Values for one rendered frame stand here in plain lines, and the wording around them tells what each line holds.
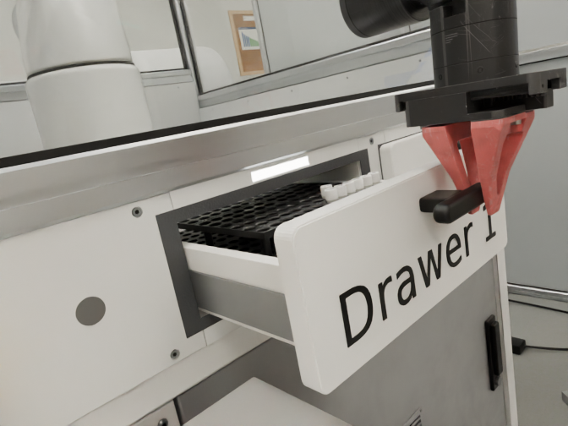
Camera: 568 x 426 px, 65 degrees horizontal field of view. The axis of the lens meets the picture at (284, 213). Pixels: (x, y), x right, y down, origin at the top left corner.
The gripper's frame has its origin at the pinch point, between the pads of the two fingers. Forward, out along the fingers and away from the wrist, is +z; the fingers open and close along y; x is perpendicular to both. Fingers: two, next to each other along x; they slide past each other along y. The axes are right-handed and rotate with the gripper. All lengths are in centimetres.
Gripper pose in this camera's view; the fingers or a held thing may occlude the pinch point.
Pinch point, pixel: (483, 202)
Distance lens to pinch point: 37.8
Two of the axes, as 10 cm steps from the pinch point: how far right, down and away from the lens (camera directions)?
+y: -6.9, -0.5, 7.3
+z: 1.5, 9.7, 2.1
